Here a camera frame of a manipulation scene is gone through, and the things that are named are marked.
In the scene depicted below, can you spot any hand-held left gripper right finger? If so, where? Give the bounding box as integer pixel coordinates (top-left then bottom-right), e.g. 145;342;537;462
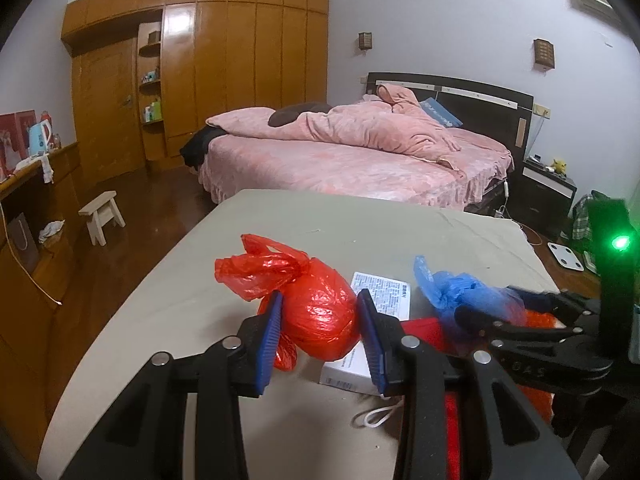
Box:
356;289;571;480

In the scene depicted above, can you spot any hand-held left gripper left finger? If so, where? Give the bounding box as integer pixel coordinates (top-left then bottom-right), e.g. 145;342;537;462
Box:
57;290;286;480

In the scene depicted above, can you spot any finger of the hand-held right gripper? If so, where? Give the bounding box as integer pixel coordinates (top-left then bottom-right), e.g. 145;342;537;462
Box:
505;285;603;323
455;305;586;352

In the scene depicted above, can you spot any blue plastic bag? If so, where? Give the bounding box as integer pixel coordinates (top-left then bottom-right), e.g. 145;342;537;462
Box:
413;255;527;332

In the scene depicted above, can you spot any red plastic bag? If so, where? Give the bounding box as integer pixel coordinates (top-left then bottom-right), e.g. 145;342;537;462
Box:
215;233;358;372

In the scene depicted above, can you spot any orange foam mesh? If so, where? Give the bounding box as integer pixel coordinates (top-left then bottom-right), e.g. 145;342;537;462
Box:
515;310;571;423

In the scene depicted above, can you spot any white bathroom scale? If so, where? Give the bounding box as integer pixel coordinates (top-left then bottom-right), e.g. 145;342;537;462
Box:
547;241;586;272

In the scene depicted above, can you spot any white printed box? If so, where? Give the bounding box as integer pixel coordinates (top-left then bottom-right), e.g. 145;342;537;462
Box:
320;271;413;400

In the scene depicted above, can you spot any red cloth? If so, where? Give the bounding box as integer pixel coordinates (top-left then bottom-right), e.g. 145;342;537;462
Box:
402;316;463;480

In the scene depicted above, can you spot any plaid shirt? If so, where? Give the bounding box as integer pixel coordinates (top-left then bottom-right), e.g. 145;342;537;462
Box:
570;195;596;241

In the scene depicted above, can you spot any dark nightstand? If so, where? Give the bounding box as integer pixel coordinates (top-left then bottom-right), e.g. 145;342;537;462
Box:
512;160;577;241

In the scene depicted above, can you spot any beige tablecloth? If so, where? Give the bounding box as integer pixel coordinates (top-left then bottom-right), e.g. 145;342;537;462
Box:
42;189;561;480

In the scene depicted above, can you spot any dark wooden bed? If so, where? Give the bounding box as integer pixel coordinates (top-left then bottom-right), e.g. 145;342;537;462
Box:
197;72;535;212

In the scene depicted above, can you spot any black garment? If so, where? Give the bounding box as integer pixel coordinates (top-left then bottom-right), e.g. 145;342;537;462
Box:
180;126;228;168

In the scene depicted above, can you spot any small wooden stool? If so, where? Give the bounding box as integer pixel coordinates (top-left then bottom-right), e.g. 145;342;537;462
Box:
78;191;126;247

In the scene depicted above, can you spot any pink duvet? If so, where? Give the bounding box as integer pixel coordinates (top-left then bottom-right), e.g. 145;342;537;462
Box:
206;85;463;171

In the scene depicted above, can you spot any blue pillow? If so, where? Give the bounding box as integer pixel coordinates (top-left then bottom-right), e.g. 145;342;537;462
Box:
419;97;463;128

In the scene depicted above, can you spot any brown cushion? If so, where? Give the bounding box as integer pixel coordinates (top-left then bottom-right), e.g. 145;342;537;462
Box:
268;102;333;128

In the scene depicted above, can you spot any wooden side cabinet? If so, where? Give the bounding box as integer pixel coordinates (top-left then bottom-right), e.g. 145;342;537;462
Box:
0;142;96;461

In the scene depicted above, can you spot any crumpled white cloth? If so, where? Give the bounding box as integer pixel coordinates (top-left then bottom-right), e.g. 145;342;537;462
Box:
39;220;66;244

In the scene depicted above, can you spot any grey paper bag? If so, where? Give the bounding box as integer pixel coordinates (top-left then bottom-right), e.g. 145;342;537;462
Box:
7;212;40;273

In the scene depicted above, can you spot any air conditioner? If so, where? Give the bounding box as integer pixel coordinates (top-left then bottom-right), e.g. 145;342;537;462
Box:
570;0;626;28

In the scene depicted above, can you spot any wooden wardrobe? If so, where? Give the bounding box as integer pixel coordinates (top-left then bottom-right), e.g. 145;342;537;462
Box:
61;0;329;186

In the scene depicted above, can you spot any hanging white cloth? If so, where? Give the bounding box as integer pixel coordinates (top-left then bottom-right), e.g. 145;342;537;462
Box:
15;152;55;184

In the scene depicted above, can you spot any light blue kettle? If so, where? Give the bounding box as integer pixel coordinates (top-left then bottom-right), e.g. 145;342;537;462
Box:
27;120;55;156

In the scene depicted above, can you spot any red box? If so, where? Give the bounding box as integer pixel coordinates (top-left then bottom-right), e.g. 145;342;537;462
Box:
0;110;38;177

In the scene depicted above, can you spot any white cord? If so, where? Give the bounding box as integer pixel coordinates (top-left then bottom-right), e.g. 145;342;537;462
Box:
352;399;406;431

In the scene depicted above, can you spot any white power strip cable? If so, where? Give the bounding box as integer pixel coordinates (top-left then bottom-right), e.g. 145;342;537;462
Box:
495;180;543;247

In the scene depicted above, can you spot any large wall lamp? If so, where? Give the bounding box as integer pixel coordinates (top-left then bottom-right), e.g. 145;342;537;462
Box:
533;38;556;71

